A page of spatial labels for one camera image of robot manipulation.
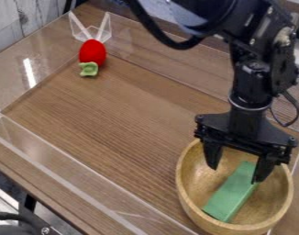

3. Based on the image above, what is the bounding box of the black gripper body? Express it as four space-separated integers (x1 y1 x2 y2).
195 107 298 164

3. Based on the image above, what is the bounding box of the clear acrylic corner bracket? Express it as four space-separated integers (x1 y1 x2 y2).
67 12 112 43

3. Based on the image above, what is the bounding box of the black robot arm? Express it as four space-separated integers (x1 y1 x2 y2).
126 0 299 183

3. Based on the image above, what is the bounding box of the red felt strawberry toy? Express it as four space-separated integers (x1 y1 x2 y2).
79 39 107 77

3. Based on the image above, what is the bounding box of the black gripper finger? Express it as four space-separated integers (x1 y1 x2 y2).
203 141 223 170
251 153 277 184

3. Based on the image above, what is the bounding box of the black cable under table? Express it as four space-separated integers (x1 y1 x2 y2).
0 210 22 228

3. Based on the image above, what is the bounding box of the black table leg bracket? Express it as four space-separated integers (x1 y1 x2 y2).
19 194 63 235

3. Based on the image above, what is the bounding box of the clear acrylic front wall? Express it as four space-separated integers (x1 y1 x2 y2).
0 113 195 235

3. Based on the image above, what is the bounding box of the brown wooden bowl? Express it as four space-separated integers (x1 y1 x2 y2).
175 140 294 235

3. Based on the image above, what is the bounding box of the green rectangular stick block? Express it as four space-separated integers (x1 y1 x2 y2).
202 162 258 223

